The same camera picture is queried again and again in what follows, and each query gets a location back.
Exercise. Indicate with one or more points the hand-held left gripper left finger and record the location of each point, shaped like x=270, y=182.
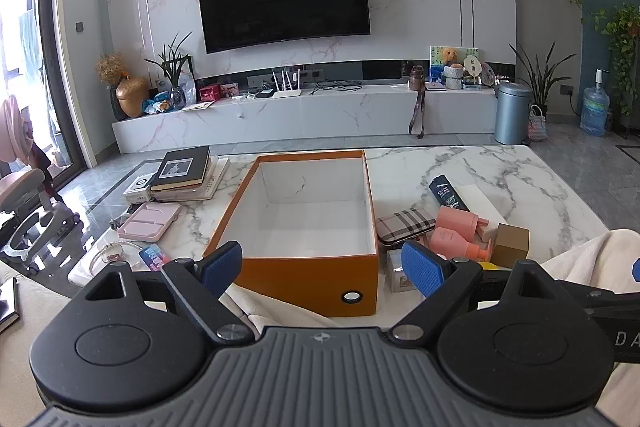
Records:
x=222, y=268

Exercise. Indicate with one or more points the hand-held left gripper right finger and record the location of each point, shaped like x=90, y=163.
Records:
x=422, y=269

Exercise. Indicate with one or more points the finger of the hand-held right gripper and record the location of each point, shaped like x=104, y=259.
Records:
x=636, y=269
x=595, y=293

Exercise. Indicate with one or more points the small picture-printed box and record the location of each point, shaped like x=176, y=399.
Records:
x=398, y=274

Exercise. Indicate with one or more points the pink pump bottle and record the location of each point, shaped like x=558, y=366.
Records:
x=457, y=219
x=452, y=243

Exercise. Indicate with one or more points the plaid zip case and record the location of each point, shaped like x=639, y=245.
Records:
x=406, y=226

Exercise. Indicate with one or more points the black shampoo bottle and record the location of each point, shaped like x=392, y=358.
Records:
x=447, y=194

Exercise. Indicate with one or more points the orange cardboard box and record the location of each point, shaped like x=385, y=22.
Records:
x=300, y=227

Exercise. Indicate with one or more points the white rectangular box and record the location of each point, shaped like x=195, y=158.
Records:
x=485, y=204

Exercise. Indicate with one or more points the cream blanket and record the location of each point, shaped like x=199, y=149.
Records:
x=590, y=252

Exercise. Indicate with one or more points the yellow round tape measure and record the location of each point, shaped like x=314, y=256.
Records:
x=489, y=264

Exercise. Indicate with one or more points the pink flat case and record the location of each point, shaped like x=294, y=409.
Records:
x=150, y=222

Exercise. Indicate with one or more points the stack of white books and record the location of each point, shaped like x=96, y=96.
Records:
x=212, y=182

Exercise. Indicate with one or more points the small brown cardboard box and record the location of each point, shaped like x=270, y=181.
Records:
x=511, y=244

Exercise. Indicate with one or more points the black hardcover book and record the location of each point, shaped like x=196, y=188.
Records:
x=182, y=167

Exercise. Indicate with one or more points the blue water jug with pump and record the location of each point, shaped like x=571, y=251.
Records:
x=595, y=109

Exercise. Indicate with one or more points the small woven basket bag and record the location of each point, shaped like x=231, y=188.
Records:
x=537, y=127

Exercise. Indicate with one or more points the red gift box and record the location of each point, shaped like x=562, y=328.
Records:
x=210, y=93

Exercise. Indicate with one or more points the blue snack bags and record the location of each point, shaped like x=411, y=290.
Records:
x=157, y=104

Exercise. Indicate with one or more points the white marble television cabinet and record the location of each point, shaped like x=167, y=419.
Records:
x=310, y=114

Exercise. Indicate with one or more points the photo-printed small box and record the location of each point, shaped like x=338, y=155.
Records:
x=229, y=90

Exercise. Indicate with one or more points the grey metal trash can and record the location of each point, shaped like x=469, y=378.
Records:
x=511, y=114

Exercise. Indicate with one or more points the white router with antennas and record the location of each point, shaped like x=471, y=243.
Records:
x=286, y=93

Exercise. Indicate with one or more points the gold round vase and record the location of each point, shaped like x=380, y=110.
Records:
x=132, y=99

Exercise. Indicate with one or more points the grey wrapped pot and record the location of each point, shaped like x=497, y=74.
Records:
x=455, y=77

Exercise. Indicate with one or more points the green plant in glass vase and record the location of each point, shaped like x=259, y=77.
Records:
x=172, y=67

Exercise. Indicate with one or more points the pink and grey chair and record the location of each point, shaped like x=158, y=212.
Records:
x=22, y=197

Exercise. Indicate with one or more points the teddy bear picture board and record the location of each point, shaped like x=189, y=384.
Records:
x=452, y=57

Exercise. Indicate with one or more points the long-leaf floor plant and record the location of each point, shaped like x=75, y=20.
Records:
x=540, y=77

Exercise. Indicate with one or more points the dried yellow flowers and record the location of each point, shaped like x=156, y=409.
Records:
x=110, y=68

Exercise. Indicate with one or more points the trailing green potted plant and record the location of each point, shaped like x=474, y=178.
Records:
x=622, y=37

